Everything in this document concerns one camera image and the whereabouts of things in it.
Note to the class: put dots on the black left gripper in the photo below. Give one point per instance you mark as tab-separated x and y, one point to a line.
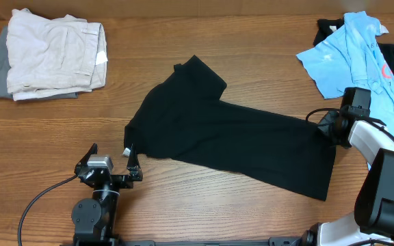
126	182

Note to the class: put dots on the folded grey garment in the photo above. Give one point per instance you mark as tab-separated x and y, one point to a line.
4	70

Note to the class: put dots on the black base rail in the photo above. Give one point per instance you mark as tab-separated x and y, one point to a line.
273	241

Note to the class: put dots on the folded beige shorts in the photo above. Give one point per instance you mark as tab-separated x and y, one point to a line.
52	57

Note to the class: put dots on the light blue t-shirt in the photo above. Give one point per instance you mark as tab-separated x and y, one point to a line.
349	56

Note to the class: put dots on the plain black t-shirt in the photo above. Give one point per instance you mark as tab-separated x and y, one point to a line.
184	119

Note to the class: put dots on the black logo t-shirt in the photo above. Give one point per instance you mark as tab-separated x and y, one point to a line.
327	27

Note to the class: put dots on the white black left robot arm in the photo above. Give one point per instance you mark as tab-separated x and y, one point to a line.
94	218

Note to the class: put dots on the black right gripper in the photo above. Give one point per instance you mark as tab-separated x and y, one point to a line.
329	117

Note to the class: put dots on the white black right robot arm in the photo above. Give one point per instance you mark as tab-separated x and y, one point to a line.
372	220

